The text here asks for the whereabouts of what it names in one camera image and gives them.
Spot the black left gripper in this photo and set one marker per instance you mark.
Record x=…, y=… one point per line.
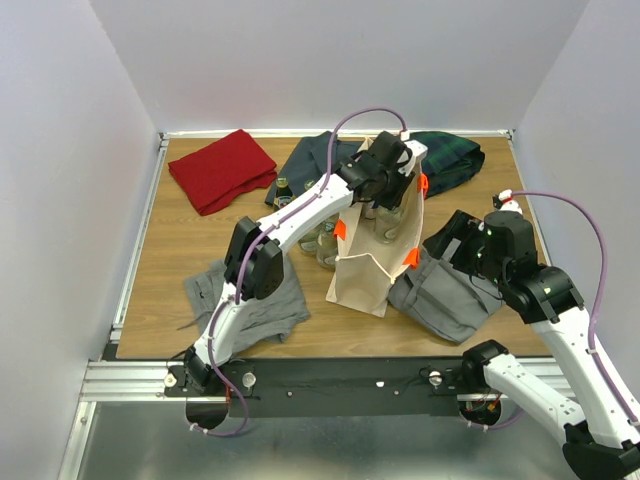
x=395, y=199

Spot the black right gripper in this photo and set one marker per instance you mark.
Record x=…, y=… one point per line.
x=463, y=225

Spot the beige canvas tote bag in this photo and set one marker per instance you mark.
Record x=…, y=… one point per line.
x=366, y=269

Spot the green Perrier bottle red label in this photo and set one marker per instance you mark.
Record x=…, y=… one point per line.
x=283, y=195

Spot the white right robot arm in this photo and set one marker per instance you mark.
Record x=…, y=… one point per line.
x=597, y=437

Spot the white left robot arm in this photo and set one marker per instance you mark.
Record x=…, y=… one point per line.
x=254, y=264

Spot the grey pleated skirt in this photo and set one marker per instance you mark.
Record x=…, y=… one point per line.
x=447, y=302

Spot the green plaid folded skirt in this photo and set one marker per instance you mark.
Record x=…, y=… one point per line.
x=450, y=161

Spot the dark teal folded jacket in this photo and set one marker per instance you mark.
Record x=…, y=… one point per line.
x=308, y=162

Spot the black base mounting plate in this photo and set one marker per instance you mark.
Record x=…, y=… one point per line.
x=332, y=387

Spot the red folded cloth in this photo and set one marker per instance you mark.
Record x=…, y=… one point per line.
x=215, y=175

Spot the grey knit shorts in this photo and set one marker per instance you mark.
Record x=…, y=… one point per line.
x=273, y=319

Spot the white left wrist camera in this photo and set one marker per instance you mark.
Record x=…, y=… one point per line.
x=414, y=152

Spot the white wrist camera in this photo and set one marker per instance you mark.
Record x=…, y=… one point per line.
x=414, y=152
x=504, y=201

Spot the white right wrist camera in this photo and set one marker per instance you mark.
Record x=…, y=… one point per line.
x=504, y=201

